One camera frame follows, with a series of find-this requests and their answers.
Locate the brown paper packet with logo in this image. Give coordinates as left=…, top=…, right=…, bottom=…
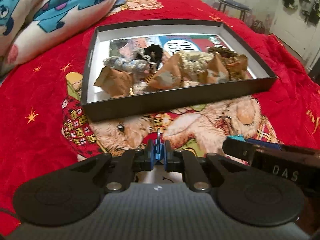
left=145, top=53, right=183, bottom=90

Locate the blue white knitted scrunchie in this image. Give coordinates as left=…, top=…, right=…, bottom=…
left=103, top=56, right=150, bottom=78

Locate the cream knitted scrunchie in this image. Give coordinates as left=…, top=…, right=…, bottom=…
left=177, top=50, right=214, bottom=81

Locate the black knitted scrunchie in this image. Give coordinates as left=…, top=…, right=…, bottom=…
left=134, top=44, right=163, bottom=70

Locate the black shallow cardboard box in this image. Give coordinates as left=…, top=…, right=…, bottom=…
left=81, top=19, right=277, bottom=121

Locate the printed booklet in box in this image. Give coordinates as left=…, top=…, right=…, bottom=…
left=108, top=34, right=253, bottom=82

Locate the patterned ball on floor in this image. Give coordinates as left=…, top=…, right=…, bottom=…
left=251, top=20, right=265, bottom=34

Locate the white door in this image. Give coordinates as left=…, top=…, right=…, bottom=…
left=270, top=0, right=319, bottom=64

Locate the round blue stool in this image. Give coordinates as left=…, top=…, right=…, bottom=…
left=218, top=0, right=250, bottom=22

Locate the cartoon monster print comforter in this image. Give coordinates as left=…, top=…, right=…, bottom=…
left=1, top=0, right=119, bottom=75

